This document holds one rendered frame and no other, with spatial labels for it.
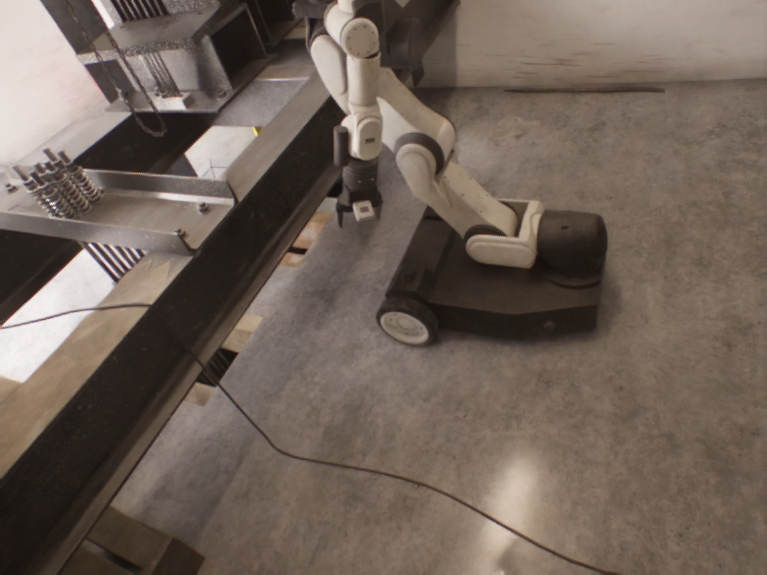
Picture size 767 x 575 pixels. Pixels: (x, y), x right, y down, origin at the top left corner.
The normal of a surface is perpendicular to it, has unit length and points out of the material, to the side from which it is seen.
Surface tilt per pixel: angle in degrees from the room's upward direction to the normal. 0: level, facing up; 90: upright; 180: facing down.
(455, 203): 90
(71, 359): 0
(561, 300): 0
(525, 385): 0
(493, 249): 90
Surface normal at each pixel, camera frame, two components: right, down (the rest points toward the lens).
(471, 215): -0.35, 0.71
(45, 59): 0.91, 0.11
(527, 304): -0.22, -0.69
